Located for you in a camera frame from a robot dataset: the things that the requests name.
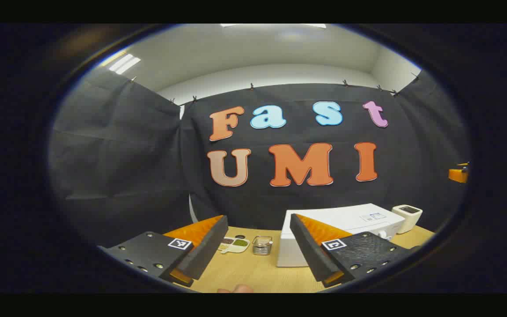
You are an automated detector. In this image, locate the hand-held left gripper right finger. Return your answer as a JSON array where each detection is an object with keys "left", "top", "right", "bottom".
[{"left": 289, "top": 214, "right": 413, "bottom": 288}]

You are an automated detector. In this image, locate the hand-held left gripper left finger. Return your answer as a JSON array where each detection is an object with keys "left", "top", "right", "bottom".
[{"left": 99, "top": 215, "right": 229, "bottom": 288}]

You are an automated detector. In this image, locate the white microwave oven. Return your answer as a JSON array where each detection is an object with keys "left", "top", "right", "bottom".
[{"left": 277, "top": 203, "right": 406, "bottom": 268}]

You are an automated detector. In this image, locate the white divided condiment dish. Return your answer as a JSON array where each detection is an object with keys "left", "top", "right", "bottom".
[{"left": 217, "top": 236, "right": 250, "bottom": 254}]

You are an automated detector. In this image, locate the clear glass jar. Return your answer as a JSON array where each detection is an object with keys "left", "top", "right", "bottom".
[{"left": 252, "top": 236, "right": 273, "bottom": 256}]

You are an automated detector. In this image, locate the white toaster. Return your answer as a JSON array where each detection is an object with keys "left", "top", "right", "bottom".
[{"left": 392, "top": 205, "right": 423, "bottom": 234}]

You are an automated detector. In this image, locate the black backdrop cloth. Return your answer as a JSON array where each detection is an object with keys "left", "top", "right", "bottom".
[{"left": 48, "top": 66, "right": 472, "bottom": 249}]

